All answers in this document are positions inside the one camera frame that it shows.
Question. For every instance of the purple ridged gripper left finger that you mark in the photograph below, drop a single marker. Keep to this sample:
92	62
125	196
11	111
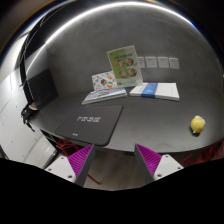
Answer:
75	167

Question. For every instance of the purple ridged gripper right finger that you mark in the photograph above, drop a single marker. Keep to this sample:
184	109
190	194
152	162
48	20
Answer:
153	165

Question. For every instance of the black mouse pad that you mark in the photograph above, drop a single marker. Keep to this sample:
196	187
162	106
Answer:
91	124

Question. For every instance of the white book with blue band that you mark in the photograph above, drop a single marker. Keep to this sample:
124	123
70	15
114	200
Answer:
167	91

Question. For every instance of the grey patterned book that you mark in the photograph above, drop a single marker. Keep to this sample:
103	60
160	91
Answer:
104	94

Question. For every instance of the black monitor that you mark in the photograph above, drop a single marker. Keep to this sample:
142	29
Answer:
42	88

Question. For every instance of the small colourful picture card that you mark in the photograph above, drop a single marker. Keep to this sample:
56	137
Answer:
104	80

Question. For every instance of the green illustrated booklet standing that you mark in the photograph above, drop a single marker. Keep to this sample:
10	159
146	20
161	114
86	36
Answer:
125	65

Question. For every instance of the red chair frame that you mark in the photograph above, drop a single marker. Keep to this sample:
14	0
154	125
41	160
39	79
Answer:
207	155

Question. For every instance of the black clamp with cable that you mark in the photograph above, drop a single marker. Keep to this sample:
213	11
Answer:
27	112

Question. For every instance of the white wall socket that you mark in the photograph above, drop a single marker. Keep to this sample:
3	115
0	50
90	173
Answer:
141	62
163	62
174	63
151	62

